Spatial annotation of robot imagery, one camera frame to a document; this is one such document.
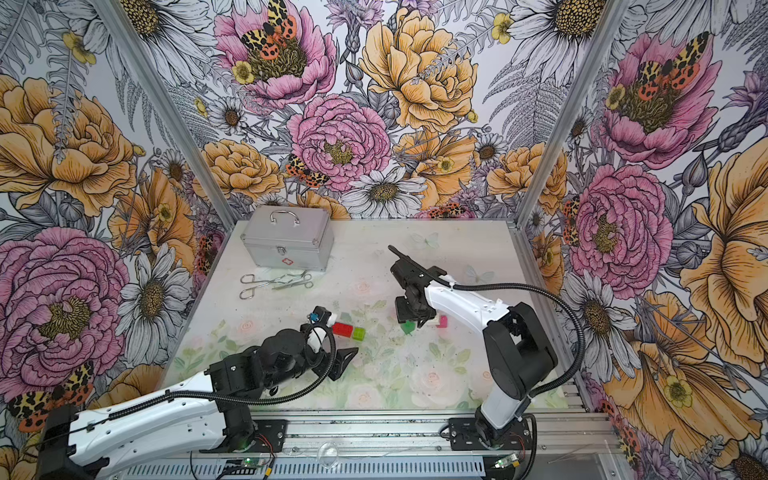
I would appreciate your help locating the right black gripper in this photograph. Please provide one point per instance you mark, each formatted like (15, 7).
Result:
(402, 313)

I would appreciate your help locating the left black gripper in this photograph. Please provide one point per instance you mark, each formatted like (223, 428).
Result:
(340, 362)

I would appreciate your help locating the red long lego brick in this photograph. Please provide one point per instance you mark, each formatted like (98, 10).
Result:
(342, 329)

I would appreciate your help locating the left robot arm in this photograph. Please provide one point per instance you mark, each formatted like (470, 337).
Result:
(209, 412)

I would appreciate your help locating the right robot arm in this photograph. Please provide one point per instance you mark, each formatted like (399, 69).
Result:
(519, 353)

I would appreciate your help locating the lime green lego brick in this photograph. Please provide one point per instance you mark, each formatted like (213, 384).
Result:
(358, 334)

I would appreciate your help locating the silver scissors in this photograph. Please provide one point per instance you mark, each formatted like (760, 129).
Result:
(288, 278)

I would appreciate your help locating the silver metal case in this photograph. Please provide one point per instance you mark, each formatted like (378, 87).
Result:
(289, 237)

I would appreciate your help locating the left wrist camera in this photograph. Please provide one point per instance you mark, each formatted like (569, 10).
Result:
(318, 321)

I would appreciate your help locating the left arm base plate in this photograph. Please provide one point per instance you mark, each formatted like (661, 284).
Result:
(258, 435)

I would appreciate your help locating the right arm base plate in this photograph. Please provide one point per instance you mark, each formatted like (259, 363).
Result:
(474, 434)

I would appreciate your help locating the aluminium front rail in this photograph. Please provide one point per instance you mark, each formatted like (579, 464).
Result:
(550, 444)

